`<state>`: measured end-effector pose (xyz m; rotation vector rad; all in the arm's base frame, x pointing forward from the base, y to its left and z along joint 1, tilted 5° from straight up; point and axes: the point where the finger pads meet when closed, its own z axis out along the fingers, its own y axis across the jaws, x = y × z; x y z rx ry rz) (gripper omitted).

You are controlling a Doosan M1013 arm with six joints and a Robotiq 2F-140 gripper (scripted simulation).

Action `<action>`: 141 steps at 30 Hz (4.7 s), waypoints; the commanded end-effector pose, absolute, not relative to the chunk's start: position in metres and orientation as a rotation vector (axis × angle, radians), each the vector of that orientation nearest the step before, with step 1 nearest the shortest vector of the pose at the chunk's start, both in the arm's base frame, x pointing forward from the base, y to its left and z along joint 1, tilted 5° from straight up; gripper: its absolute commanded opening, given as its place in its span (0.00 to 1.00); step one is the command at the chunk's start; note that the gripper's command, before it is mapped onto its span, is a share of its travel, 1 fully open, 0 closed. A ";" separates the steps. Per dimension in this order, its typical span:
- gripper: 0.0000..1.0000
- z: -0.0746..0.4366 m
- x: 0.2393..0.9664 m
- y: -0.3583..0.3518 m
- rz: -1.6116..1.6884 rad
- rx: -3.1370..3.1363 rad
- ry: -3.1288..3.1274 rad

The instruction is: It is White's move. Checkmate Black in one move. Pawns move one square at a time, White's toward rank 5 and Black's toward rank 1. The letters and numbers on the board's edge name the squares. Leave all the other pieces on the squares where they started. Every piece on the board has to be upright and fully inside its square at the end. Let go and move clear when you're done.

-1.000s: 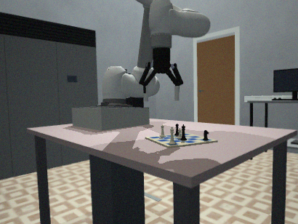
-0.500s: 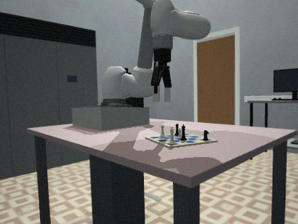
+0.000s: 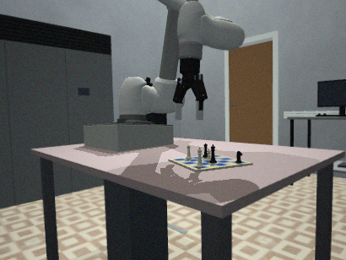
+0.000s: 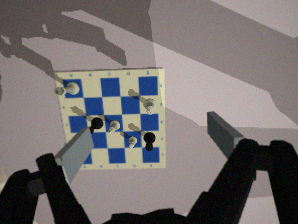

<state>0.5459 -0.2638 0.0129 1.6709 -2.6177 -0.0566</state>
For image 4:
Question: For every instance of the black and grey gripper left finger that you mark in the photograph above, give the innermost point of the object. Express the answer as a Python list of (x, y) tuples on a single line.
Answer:
[(53, 178)]

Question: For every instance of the blue and cream chessboard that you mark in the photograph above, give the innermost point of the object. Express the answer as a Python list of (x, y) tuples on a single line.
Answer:
[(116, 95)]

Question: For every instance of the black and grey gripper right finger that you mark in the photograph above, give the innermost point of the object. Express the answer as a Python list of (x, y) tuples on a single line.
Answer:
[(225, 200)]

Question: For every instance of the white pawn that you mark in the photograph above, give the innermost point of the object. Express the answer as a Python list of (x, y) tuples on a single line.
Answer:
[(132, 141)]

